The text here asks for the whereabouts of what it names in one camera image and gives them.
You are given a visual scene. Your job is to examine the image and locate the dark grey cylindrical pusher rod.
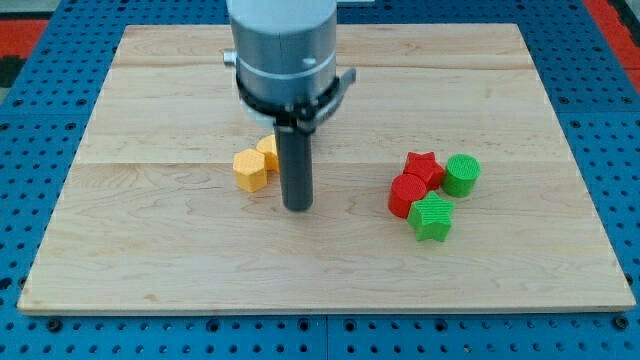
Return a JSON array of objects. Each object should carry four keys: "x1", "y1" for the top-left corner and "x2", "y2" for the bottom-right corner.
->
[{"x1": 274, "y1": 126, "x2": 313, "y2": 211}]

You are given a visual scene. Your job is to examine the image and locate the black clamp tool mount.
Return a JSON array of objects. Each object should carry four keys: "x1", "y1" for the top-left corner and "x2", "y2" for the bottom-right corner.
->
[{"x1": 236, "y1": 68, "x2": 357, "y2": 134}]

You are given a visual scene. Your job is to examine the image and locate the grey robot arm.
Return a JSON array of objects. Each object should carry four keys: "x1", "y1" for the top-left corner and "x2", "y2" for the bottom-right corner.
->
[{"x1": 223, "y1": 0, "x2": 356, "y2": 211}]

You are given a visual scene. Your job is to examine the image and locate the wooden board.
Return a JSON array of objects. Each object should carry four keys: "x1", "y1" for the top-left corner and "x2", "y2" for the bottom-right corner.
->
[{"x1": 18, "y1": 24, "x2": 635, "y2": 316}]

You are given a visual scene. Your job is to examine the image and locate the yellow block behind rod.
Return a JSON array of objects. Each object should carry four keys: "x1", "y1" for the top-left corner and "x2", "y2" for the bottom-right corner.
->
[{"x1": 256, "y1": 134, "x2": 280, "y2": 172}]

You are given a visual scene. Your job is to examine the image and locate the yellow hexagon block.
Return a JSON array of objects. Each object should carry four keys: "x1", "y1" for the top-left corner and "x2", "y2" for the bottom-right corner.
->
[{"x1": 233, "y1": 149, "x2": 268, "y2": 192}]

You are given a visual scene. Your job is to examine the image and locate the red cylinder block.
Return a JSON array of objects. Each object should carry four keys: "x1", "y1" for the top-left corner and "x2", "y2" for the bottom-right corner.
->
[{"x1": 388, "y1": 173, "x2": 427, "y2": 218}]

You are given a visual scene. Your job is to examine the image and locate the red star block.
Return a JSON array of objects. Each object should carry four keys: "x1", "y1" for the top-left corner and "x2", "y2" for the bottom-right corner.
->
[{"x1": 403, "y1": 152, "x2": 445, "y2": 191}]

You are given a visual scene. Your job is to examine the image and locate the green star block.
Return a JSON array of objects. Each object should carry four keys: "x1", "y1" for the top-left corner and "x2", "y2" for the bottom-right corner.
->
[{"x1": 407, "y1": 191, "x2": 455, "y2": 242}]

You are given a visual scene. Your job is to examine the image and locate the green cylinder block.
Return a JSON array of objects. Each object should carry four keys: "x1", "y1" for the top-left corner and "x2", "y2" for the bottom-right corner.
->
[{"x1": 441, "y1": 154, "x2": 481, "y2": 198}]

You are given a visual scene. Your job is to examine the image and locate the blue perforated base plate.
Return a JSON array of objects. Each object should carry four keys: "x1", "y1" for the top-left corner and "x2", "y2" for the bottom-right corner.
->
[{"x1": 1, "y1": 1, "x2": 639, "y2": 359}]

